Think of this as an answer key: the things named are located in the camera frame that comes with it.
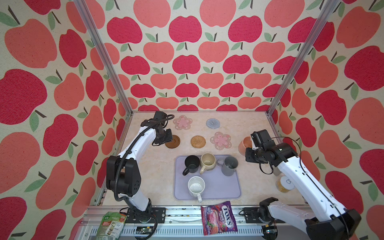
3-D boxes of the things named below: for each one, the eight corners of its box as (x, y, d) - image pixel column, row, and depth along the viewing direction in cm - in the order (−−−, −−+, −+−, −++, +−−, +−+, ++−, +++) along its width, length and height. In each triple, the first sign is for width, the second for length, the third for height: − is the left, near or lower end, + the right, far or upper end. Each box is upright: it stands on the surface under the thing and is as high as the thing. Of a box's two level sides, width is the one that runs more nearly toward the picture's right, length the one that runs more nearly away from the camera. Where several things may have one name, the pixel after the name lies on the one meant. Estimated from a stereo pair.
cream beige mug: (200, 176, 89) (201, 170, 82) (199, 159, 96) (200, 152, 90) (215, 176, 89) (216, 170, 82) (213, 159, 96) (214, 152, 90)
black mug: (183, 177, 88) (182, 171, 81) (184, 162, 94) (183, 155, 87) (199, 177, 88) (200, 171, 81) (199, 162, 94) (199, 155, 87)
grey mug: (217, 176, 90) (220, 167, 80) (216, 165, 94) (218, 156, 85) (234, 176, 90) (239, 167, 80) (232, 165, 94) (236, 156, 85)
